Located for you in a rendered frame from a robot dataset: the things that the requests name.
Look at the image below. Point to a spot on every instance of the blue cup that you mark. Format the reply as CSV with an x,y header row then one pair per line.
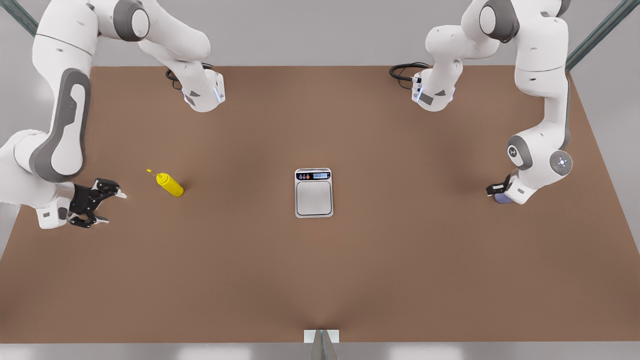
x,y
502,198

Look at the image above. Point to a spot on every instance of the yellow sauce bottle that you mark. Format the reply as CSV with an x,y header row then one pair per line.
x,y
170,184

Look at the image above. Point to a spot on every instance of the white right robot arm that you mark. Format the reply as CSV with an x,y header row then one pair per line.
x,y
65,125

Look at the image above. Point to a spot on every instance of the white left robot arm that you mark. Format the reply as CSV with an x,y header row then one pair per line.
x,y
542,75

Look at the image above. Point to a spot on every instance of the silver kitchen scale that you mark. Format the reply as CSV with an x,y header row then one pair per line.
x,y
313,193

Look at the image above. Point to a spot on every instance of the silver frame post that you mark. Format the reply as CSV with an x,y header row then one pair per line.
x,y
597,34
21,16
323,345

